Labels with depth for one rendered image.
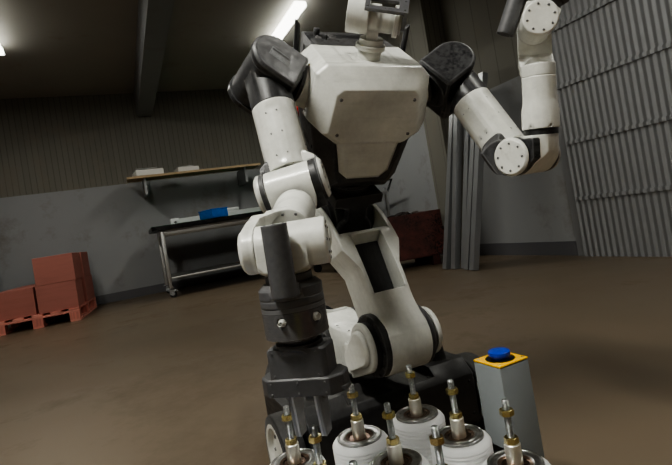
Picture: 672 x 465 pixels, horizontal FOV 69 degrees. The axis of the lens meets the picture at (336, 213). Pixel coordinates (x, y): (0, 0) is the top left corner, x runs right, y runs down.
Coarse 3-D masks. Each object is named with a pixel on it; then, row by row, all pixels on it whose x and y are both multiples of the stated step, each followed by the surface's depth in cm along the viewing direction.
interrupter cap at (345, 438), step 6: (366, 426) 86; (372, 426) 86; (342, 432) 85; (348, 432) 85; (366, 432) 85; (372, 432) 84; (378, 432) 83; (342, 438) 83; (348, 438) 83; (366, 438) 82; (372, 438) 81; (378, 438) 81; (342, 444) 81; (348, 444) 80; (354, 444) 80; (360, 444) 80; (366, 444) 80
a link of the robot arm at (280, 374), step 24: (264, 312) 66; (288, 312) 64; (312, 312) 65; (288, 336) 64; (312, 336) 64; (288, 360) 66; (312, 360) 65; (264, 384) 68; (288, 384) 66; (312, 384) 65; (336, 384) 64
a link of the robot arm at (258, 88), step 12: (252, 60) 97; (240, 72) 102; (252, 72) 98; (240, 84) 103; (252, 84) 98; (264, 84) 97; (276, 84) 97; (240, 96) 104; (252, 96) 98; (264, 96) 96; (276, 96) 96; (288, 96) 98; (252, 108) 98
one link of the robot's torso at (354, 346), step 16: (336, 320) 139; (352, 320) 138; (336, 336) 133; (352, 336) 111; (368, 336) 106; (336, 352) 135; (352, 352) 113; (368, 352) 106; (352, 368) 114; (368, 368) 108
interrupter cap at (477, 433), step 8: (472, 424) 80; (440, 432) 80; (448, 432) 79; (472, 432) 78; (480, 432) 77; (448, 440) 76; (456, 440) 77; (464, 440) 76; (472, 440) 75; (480, 440) 75
